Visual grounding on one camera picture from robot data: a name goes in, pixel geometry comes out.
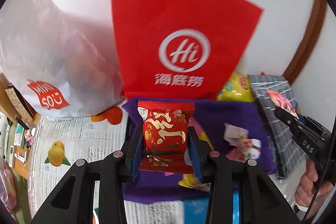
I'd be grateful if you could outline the person's right hand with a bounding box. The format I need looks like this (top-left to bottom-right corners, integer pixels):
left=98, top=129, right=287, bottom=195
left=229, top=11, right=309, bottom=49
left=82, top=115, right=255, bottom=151
left=294, top=160, right=324, bottom=212

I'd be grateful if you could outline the pink strawberry snack packet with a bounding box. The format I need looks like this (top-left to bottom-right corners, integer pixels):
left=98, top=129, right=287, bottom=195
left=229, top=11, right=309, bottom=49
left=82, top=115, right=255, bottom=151
left=226, top=138, right=262, bottom=162

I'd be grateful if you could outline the white remote control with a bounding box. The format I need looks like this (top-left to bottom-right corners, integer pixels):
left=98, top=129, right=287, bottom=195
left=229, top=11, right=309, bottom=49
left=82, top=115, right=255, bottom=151
left=5, top=145, right=17, bottom=168

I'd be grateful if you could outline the fruit print tablecloth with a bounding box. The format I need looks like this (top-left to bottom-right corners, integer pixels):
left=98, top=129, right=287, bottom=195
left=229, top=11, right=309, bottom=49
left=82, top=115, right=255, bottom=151
left=28, top=106, right=306, bottom=224

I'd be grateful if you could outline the yellow chips bag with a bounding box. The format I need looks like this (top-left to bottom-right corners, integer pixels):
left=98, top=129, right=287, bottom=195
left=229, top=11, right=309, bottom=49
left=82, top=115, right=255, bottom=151
left=217, top=72, right=254, bottom=103

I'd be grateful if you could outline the light pink snack packet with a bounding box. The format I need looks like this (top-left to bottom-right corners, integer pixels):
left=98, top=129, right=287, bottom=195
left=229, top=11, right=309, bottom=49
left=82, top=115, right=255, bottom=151
left=266, top=89, right=299, bottom=120

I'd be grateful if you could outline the pink yellow-edged snack packet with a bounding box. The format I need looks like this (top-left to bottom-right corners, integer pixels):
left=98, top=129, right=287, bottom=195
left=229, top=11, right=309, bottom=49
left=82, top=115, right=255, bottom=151
left=191, top=118, right=214, bottom=151

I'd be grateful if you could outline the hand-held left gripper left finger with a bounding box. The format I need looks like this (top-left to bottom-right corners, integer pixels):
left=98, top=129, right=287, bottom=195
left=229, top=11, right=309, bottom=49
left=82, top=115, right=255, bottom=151
left=31, top=119, right=144, bottom=224

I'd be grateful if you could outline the blue tissue pack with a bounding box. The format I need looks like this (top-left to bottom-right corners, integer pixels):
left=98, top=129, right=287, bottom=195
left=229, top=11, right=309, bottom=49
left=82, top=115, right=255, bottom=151
left=182, top=182, right=240, bottom=224

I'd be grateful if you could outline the purple cloth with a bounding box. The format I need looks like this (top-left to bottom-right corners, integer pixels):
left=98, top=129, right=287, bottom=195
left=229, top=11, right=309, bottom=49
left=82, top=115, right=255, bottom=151
left=121, top=97, right=276, bottom=205

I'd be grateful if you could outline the grey checked star cloth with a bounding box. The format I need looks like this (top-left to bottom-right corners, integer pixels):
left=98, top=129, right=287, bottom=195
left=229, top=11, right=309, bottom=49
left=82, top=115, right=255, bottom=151
left=248, top=74, right=307, bottom=180

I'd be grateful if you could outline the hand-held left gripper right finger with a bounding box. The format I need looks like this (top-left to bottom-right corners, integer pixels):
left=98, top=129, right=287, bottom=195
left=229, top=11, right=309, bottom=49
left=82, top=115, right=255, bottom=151
left=188, top=126, right=300, bottom=224

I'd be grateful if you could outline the brown wooden door frame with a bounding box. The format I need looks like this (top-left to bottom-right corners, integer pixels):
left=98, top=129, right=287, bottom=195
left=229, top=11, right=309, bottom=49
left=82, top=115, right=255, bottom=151
left=283, top=0, right=328, bottom=80

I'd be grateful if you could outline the brown framed picture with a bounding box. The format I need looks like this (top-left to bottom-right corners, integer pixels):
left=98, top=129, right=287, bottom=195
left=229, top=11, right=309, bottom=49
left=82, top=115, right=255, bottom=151
left=5, top=82, right=36, bottom=130

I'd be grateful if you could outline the red snack packet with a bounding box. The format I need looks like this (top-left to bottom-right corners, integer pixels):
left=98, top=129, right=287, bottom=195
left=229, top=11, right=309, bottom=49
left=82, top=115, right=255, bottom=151
left=137, top=101, right=196, bottom=174

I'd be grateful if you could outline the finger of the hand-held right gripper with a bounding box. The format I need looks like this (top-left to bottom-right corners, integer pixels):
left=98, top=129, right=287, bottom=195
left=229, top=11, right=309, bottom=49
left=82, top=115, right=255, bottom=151
left=274, top=106, right=302, bottom=135

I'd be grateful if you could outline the red paper shopping bag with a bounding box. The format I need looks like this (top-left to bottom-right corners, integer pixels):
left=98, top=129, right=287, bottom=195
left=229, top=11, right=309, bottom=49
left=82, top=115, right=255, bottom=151
left=110, top=0, right=264, bottom=101

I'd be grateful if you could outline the white plastic shopping bag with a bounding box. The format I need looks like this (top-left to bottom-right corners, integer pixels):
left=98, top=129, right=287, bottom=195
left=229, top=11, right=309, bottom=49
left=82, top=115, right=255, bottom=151
left=0, top=0, right=125, bottom=122

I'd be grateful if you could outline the yellow snack packet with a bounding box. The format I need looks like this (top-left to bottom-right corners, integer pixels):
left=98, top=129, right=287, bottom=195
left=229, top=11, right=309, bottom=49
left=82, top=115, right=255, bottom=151
left=178, top=173, right=211, bottom=193

